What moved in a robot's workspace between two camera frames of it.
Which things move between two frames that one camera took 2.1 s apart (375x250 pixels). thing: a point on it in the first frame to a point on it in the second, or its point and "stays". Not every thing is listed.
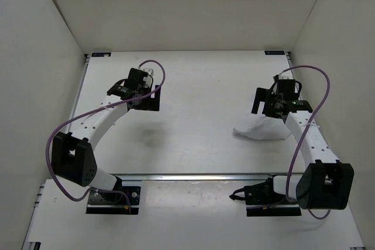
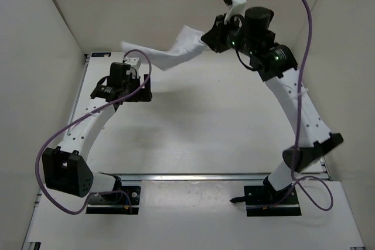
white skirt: [259, 126] to [188, 44]
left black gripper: [152, 103] to [143, 93]
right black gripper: [261, 96] to [214, 39]
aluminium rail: [194, 177] stays
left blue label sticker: [101, 54] stays
